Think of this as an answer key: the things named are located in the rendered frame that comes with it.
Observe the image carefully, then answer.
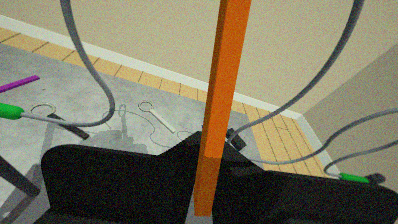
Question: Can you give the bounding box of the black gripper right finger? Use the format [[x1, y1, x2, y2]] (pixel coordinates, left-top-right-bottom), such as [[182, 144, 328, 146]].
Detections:
[[212, 141, 398, 224]]

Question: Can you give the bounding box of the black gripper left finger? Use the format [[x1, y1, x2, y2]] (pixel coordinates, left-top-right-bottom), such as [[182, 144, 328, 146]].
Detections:
[[41, 131, 202, 224]]

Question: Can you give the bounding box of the orange handle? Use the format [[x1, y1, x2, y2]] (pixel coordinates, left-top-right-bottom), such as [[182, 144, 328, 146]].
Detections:
[[193, 0, 252, 217]]

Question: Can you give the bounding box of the dark grey rectangular block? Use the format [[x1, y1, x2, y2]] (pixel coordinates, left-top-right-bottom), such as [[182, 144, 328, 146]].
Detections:
[[226, 128, 247, 151]]

